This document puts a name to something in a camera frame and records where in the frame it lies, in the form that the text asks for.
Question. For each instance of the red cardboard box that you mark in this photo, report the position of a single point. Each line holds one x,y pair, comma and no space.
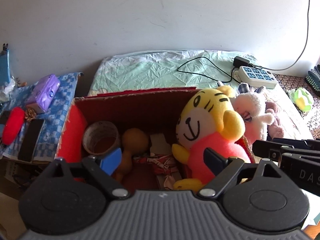
154,111

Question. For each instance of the pink teddy bear plush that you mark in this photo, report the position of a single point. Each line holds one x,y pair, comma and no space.
275,129

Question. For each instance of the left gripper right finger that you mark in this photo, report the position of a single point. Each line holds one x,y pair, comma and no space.
225,171

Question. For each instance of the blue checkered cloth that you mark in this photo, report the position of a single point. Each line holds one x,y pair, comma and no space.
54,119

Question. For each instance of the green knit gloves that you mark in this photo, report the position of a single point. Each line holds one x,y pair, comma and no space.
313,78

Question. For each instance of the green frog plush toy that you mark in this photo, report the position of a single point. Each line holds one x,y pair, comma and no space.
301,98

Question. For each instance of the red patterned cloth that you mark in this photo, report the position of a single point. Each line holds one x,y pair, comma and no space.
164,167

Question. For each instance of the white blue power strip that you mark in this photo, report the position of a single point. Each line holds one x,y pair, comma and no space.
256,77

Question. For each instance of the brown round cup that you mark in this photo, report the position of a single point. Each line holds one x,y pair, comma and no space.
101,138

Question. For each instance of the black power adapter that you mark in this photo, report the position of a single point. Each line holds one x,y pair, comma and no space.
240,62

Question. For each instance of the purple tissue pack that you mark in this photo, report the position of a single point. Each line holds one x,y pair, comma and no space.
43,94

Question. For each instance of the yellow tiger plush toy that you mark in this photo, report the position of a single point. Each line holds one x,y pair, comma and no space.
208,120

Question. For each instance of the brown gourd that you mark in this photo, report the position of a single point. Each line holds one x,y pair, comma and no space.
134,142

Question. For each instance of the white plaid-eared bunny plush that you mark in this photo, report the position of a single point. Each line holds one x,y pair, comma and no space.
251,105

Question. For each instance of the red round cushion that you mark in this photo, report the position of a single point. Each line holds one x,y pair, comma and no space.
13,125

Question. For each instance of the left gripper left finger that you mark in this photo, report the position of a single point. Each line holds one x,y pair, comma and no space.
100,170

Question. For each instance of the black rectangular box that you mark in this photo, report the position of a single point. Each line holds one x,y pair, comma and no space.
30,140

